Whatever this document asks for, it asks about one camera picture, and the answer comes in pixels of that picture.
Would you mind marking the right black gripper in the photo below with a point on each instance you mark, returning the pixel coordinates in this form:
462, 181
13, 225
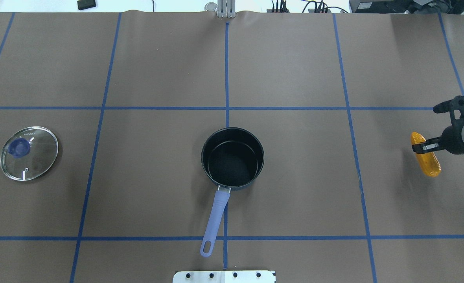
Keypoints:
453, 140

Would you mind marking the yellow toy corn cob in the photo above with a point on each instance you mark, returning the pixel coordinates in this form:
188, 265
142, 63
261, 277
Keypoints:
428, 162

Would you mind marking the glass pot lid blue knob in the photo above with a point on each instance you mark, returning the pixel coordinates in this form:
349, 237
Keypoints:
29, 153

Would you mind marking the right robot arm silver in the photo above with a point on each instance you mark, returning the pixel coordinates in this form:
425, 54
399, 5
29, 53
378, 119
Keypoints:
451, 140

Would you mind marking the small black square pad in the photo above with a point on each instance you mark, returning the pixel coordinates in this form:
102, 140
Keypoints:
86, 4

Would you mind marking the dark blue saucepan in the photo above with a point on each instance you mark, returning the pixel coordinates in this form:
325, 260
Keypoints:
232, 158

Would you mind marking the white pedestal column base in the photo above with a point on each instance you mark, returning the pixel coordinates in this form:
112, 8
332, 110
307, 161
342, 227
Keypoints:
225, 276

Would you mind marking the aluminium frame post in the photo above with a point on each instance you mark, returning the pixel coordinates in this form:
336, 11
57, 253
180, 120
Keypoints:
226, 8

